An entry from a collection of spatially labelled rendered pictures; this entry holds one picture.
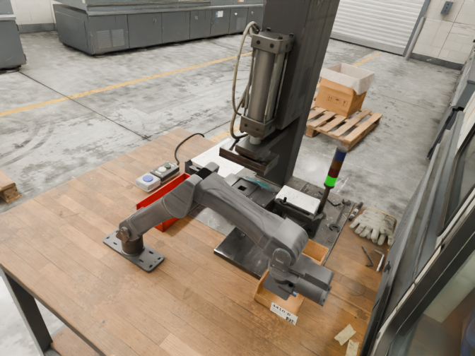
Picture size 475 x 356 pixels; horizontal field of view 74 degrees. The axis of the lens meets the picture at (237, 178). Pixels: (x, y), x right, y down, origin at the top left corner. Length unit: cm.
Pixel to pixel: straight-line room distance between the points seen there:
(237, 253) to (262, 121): 42
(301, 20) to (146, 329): 89
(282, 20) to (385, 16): 926
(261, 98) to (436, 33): 925
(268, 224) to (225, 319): 36
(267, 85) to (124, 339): 75
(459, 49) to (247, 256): 941
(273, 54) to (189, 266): 65
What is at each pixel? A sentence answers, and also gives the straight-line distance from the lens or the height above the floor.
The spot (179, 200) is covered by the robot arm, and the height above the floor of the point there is 124.
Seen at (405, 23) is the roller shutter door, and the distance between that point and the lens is 1010.
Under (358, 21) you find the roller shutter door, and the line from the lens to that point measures 1036.
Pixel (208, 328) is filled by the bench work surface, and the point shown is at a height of 90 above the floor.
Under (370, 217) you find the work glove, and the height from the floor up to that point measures 92.
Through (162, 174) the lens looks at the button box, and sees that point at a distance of 128.
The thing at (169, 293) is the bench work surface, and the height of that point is 90.
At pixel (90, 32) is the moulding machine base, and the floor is 41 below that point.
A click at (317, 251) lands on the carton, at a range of 105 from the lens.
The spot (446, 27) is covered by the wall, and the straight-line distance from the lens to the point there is 1005.
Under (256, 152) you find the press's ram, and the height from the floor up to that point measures 118.
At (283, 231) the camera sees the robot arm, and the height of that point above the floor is 125.
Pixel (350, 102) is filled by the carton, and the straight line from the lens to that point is 432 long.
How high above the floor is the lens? 167
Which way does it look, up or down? 35 degrees down
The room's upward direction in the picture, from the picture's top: 8 degrees clockwise
